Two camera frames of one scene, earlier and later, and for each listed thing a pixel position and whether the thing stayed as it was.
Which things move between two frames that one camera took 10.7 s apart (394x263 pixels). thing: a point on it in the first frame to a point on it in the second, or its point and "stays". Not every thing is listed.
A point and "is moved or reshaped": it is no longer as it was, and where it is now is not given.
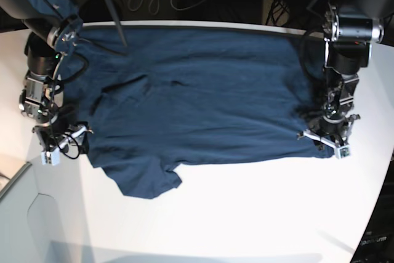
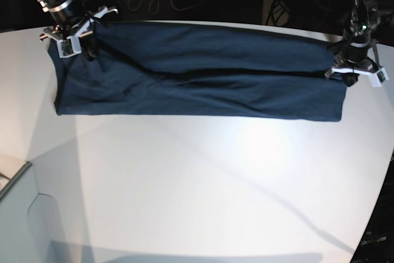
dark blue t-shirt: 152,98 is moved or reshaped
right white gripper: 342,150 to 373,72
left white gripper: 50,155 to 68,45
